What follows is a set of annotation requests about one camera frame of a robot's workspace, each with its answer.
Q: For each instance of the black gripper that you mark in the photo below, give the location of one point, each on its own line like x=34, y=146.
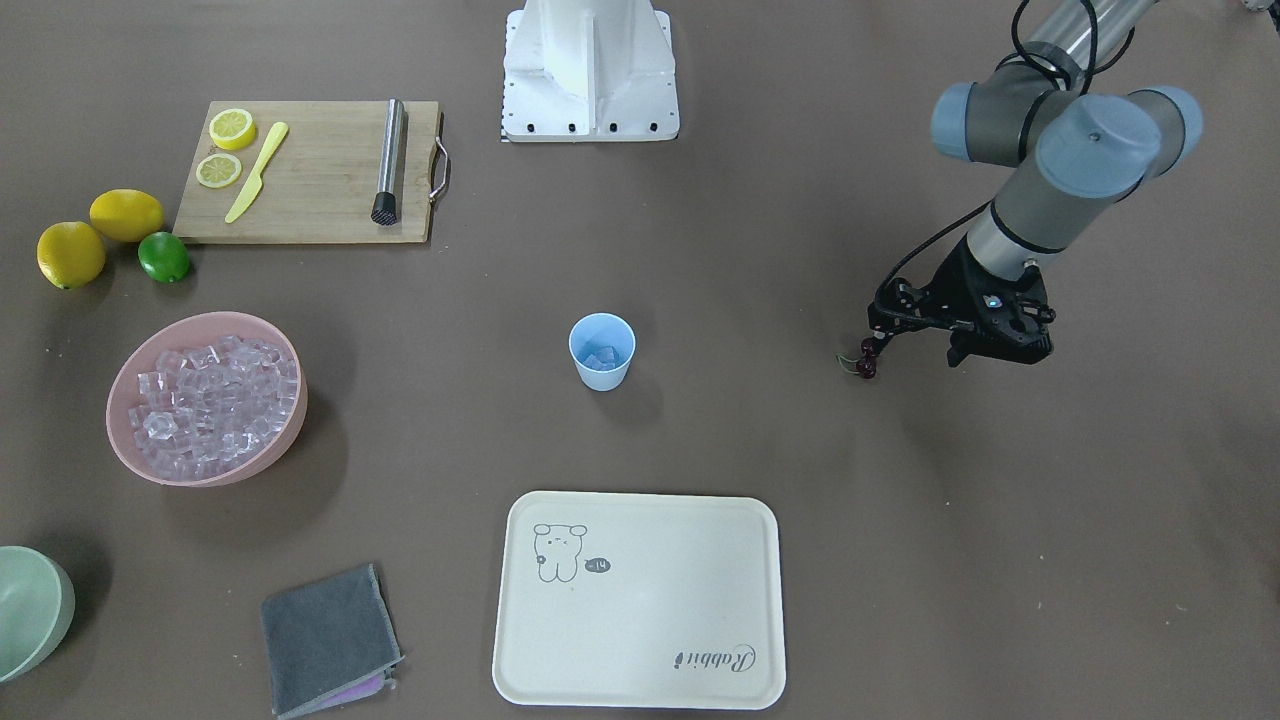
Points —
x=958, y=281

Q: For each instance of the ice cube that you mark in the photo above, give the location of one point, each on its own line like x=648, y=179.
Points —
x=602, y=359

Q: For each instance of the dark red cherries pair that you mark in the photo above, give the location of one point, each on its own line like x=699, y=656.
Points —
x=864, y=364

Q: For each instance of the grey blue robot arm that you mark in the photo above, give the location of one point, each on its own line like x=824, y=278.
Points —
x=1073, y=153

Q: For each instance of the light blue cup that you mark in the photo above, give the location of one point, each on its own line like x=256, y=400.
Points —
x=602, y=329

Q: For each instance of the pile of ice cubes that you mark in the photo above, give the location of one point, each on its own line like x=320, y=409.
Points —
x=207, y=410

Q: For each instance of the cream rabbit tray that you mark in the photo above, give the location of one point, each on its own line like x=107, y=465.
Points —
x=640, y=601

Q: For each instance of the steel muddler black tip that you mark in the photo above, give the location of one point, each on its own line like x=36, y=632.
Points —
x=385, y=206

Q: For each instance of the wooden cutting board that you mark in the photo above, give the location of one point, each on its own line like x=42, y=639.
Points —
x=321, y=182

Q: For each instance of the grey folded cloth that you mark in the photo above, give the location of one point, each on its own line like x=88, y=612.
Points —
x=329, y=643

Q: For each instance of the yellow plastic knife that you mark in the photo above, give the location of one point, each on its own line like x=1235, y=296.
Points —
x=254, y=181

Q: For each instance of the lemon half slice upper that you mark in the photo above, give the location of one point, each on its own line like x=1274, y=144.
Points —
x=232, y=129

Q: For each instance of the lemon slice lower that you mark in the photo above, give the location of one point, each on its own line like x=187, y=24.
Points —
x=218, y=170

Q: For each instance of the pink bowl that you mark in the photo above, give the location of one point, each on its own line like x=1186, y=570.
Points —
x=198, y=330

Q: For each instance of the green lime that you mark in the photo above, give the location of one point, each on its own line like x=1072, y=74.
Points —
x=164, y=257

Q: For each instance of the yellow lemon near board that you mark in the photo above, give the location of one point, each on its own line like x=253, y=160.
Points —
x=126, y=216

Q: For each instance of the yellow lemon outer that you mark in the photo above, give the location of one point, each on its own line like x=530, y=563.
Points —
x=70, y=254

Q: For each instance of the pale green bowl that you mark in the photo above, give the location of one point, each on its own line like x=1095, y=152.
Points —
x=37, y=605

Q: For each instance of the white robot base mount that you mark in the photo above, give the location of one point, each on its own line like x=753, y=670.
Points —
x=589, y=71

